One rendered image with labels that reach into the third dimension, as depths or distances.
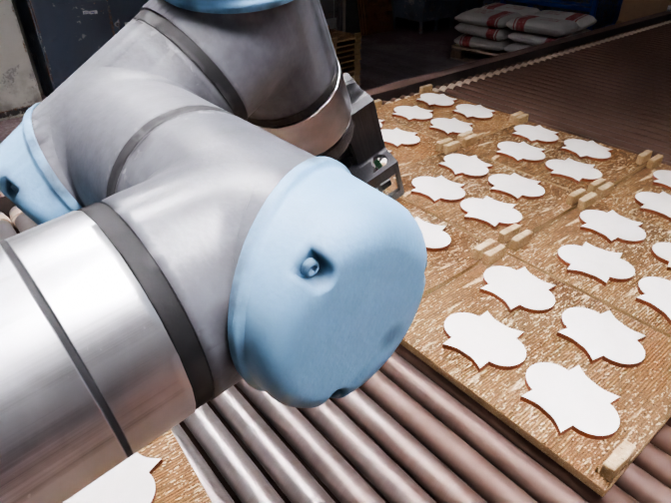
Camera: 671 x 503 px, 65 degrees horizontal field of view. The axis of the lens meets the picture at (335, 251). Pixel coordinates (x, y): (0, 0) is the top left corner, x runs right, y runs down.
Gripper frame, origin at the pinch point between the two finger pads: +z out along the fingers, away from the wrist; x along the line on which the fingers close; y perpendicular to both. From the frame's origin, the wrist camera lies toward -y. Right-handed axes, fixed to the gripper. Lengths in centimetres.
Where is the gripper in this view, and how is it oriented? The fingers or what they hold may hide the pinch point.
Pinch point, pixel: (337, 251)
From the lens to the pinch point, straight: 55.6
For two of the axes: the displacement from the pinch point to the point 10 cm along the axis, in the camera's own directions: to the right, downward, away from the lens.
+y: 8.2, -5.7, 0.6
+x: -5.3, -7.1, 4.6
